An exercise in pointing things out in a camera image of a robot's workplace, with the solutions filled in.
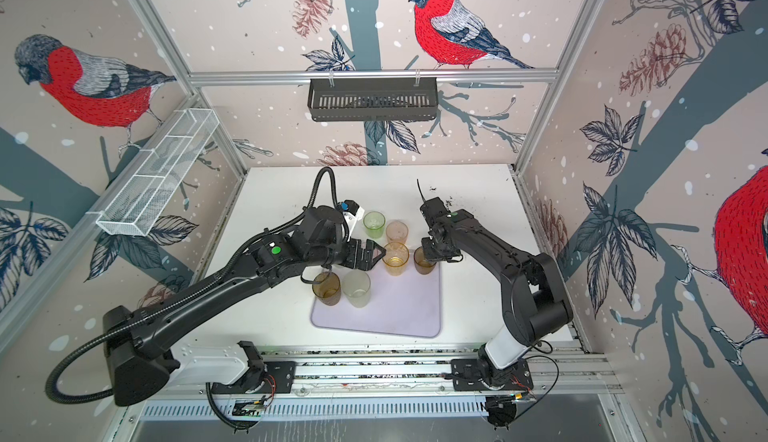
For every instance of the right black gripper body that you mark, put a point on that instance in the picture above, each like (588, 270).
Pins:
(432, 249)

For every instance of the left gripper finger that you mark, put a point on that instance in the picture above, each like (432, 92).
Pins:
(371, 247)
(371, 258)

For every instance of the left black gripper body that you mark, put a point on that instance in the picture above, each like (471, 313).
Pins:
(350, 253)

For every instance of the yellow faceted glass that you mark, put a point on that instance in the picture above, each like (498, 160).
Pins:
(396, 258)

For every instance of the small bright green glass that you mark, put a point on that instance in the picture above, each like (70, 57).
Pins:
(374, 224)

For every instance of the dark amber textured glass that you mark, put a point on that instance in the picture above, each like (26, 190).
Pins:
(422, 264)

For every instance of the pale pink textured glass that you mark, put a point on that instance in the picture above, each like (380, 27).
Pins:
(397, 231)

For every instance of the tall pale green glass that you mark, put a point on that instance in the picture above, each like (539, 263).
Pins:
(356, 286)

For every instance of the olive amber textured glass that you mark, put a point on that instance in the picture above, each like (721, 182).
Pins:
(326, 287)

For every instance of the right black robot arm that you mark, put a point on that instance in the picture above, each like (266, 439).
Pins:
(534, 299)

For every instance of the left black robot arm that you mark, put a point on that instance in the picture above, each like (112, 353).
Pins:
(138, 344)

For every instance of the lavender plastic tray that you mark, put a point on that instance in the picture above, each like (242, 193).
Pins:
(404, 305)

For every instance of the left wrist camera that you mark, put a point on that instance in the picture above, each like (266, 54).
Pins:
(353, 213)

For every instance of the aluminium front rail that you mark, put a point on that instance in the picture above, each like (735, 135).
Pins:
(386, 370)

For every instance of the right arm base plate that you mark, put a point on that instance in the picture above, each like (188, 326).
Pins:
(480, 374)

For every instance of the black hanging wire basket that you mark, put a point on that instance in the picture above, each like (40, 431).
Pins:
(373, 99)

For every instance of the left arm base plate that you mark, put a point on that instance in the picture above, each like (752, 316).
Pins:
(261, 377)

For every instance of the white mesh wall shelf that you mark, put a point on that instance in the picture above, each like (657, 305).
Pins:
(140, 202)

